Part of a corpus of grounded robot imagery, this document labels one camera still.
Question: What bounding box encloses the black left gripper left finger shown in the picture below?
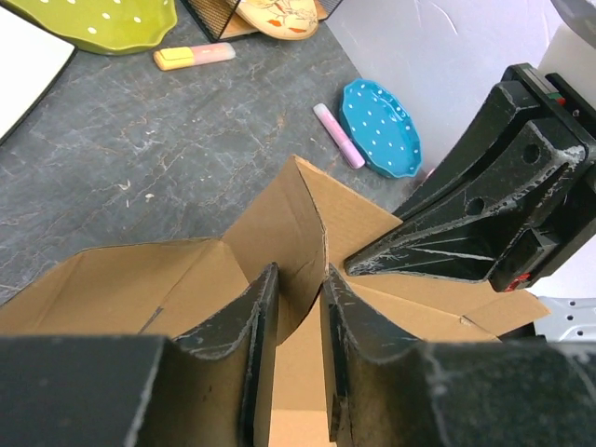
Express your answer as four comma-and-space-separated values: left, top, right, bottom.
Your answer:
1, 264, 278, 446

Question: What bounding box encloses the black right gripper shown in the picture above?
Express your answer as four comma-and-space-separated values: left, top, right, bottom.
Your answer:
345, 63, 595, 291

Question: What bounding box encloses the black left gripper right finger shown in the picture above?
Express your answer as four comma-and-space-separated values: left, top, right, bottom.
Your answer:
319, 270, 595, 446

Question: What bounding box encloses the brown cardboard box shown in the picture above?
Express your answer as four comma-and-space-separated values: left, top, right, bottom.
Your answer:
1, 157, 548, 446

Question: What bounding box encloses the blue polka dot plate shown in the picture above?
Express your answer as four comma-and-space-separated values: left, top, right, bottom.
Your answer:
339, 79, 422, 179

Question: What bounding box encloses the lilac highlighter pen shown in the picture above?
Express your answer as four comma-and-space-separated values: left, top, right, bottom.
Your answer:
313, 103, 365, 169

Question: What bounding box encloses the cream floral oval plate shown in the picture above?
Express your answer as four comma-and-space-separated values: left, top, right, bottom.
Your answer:
236, 0, 318, 41

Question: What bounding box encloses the orange pink pastel highlighter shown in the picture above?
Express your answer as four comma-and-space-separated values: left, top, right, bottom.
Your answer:
153, 43, 236, 71

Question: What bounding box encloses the white square plate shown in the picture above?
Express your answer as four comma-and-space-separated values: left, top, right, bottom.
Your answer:
1, 7, 76, 141

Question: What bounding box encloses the green polka dot plate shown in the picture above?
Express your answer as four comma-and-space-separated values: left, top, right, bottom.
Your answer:
1, 0, 178, 56

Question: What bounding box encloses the black wire wooden shelf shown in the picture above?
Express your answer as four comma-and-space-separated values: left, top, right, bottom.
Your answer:
183, 0, 341, 43

